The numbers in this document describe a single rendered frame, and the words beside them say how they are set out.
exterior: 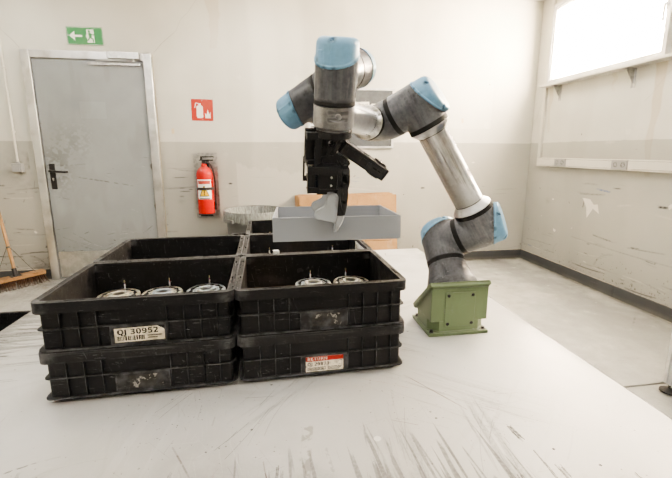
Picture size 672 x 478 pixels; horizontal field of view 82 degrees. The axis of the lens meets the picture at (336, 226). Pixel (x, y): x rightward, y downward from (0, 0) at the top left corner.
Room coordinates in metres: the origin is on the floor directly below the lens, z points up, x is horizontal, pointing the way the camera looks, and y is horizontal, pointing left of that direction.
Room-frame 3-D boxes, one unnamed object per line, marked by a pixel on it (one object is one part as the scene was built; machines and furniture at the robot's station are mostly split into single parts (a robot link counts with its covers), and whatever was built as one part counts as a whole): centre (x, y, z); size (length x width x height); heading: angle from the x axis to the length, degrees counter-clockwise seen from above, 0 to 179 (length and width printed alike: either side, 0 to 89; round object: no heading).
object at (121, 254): (1.21, 0.50, 0.87); 0.40 x 0.30 x 0.11; 100
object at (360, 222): (0.90, 0.01, 1.07); 0.27 x 0.20 x 0.05; 96
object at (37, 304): (0.91, 0.45, 0.92); 0.40 x 0.30 x 0.02; 100
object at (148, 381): (0.91, 0.45, 0.76); 0.40 x 0.30 x 0.12; 100
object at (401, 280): (0.99, 0.05, 0.92); 0.40 x 0.30 x 0.02; 100
